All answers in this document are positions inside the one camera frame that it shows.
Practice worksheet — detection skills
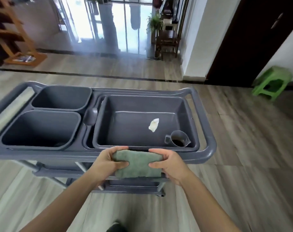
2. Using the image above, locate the person's left hand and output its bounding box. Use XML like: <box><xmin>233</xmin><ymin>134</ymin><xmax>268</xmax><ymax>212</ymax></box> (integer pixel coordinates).
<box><xmin>90</xmin><ymin>146</ymin><xmax>130</xmax><ymax>186</ymax></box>

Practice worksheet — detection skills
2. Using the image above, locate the person's right hand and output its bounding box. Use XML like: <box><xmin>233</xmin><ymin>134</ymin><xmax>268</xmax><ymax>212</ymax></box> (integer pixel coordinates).
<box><xmin>148</xmin><ymin>148</ymin><xmax>192</xmax><ymax>186</ymax></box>

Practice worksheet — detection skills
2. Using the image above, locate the green cloth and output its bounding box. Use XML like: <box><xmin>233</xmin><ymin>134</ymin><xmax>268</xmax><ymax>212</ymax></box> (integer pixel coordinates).
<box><xmin>113</xmin><ymin>150</ymin><xmax>163</xmax><ymax>179</ymax></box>

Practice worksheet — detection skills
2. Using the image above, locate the person's left forearm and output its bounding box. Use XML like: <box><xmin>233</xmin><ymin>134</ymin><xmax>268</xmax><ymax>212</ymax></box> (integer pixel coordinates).
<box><xmin>20</xmin><ymin>174</ymin><xmax>106</xmax><ymax>232</ymax></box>

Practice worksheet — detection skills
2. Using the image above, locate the person's right forearm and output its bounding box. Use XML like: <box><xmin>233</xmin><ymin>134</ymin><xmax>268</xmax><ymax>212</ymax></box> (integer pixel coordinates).
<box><xmin>174</xmin><ymin>174</ymin><xmax>241</xmax><ymax>232</ymax></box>

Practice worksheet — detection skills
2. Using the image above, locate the clear measuring cup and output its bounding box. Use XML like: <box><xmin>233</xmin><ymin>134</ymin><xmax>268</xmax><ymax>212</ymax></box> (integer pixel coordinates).
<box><xmin>165</xmin><ymin>130</ymin><xmax>191</xmax><ymax>147</ymax></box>

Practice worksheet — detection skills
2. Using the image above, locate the grey plastic service cart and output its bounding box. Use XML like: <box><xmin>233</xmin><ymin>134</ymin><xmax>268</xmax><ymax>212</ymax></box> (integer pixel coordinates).
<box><xmin>0</xmin><ymin>81</ymin><xmax>217</xmax><ymax>197</ymax></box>

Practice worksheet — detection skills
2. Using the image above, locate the crumpled white tissue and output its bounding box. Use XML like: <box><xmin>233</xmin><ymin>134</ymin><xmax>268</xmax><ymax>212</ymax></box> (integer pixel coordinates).
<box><xmin>148</xmin><ymin>118</ymin><xmax>160</xmax><ymax>133</ymax></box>

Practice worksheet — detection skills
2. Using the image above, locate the large grey plastic tub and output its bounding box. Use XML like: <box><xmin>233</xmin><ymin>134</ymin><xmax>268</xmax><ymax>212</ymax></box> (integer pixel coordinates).
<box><xmin>92</xmin><ymin>94</ymin><xmax>200</xmax><ymax>152</ymax></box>

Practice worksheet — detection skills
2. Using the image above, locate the person's black shoe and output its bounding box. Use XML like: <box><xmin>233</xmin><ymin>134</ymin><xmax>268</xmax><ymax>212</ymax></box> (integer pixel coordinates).
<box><xmin>107</xmin><ymin>222</ymin><xmax>127</xmax><ymax>232</ymax></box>

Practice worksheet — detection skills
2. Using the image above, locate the grey plastic bin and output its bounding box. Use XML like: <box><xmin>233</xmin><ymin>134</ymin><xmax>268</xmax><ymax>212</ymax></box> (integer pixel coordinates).
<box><xmin>31</xmin><ymin>85</ymin><xmax>93</xmax><ymax>112</ymax></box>
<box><xmin>1</xmin><ymin>110</ymin><xmax>82</xmax><ymax>151</ymax></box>

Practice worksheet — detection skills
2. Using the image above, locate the dark wooden side table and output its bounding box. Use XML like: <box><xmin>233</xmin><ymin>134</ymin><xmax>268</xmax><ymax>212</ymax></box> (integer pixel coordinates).
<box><xmin>155</xmin><ymin>19</ymin><xmax>181</xmax><ymax>61</ymax></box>

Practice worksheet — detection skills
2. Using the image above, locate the green potted plant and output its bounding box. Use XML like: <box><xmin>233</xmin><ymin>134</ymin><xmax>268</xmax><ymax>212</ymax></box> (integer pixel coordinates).
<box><xmin>146</xmin><ymin>12</ymin><xmax>163</xmax><ymax>34</ymax></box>

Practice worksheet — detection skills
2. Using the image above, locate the green plastic stool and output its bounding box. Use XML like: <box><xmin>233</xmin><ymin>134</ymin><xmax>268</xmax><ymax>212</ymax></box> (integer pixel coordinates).
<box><xmin>252</xmin><ymin>66</ymin><xmax>293</xmax><ymax>102</ymax></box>

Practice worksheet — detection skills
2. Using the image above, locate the glass door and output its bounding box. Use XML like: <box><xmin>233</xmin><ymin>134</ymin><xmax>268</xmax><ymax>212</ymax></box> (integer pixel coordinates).
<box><xmin>57</xmin><ymin>0</ymin><xmax>154</xmax><ymax>55</ymax></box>

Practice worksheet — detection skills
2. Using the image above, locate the dark wooden door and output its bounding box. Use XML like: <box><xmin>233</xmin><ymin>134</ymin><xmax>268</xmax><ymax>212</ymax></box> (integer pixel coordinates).
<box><xmin>205</xmin><ymin>0</ymin><xmax>293</xmax><ymax>88</ymax></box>

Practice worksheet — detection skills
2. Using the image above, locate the wooden rack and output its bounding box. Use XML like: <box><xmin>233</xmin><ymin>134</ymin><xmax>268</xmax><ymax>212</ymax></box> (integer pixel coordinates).
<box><xmin>0</xmin><ymin>0</ymin><xmax>48</xmax><ymax>68</ymax></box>

